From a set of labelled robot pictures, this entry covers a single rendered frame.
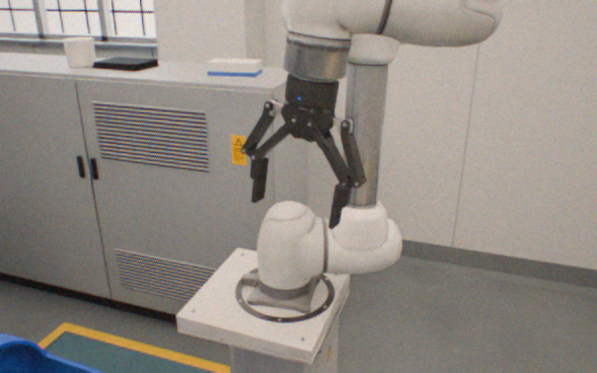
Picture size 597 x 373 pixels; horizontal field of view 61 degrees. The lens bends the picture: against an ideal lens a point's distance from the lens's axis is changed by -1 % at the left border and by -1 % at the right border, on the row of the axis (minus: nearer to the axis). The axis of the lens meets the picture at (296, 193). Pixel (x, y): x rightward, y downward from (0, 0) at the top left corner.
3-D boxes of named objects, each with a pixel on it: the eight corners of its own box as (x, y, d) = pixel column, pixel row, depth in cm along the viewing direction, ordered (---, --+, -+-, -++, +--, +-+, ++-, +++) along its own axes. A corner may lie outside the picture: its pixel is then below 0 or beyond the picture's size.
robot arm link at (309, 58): (304, 29, 76) (299, 69, 79) (274, 31, 69) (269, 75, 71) (361, 39, 73) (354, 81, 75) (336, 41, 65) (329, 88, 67)
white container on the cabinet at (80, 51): (81, 62, 293) (77, 37, 288) (103, 63, 288) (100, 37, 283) (60, 67, 280) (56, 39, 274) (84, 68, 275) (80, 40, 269)
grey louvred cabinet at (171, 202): (41, 245, 392) (-1, 52, 336) (306, 301, 326) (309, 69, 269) (-20, 281, 346) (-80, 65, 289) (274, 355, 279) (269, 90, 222)
